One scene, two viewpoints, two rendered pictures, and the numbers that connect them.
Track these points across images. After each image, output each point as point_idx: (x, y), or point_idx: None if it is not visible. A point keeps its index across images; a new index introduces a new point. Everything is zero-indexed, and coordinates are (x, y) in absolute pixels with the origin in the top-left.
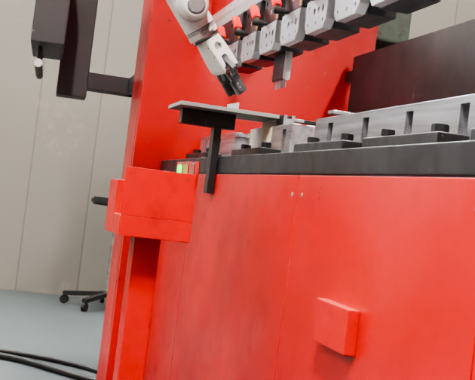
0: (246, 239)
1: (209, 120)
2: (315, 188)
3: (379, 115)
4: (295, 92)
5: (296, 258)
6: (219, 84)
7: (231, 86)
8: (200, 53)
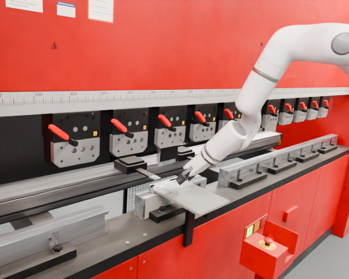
0: (236, 232)
1: None
2: (280, 190)
3: (263, 161)
4: None
5: (272, 212)
6: None
7: (193, 177)
8: (201, 167)
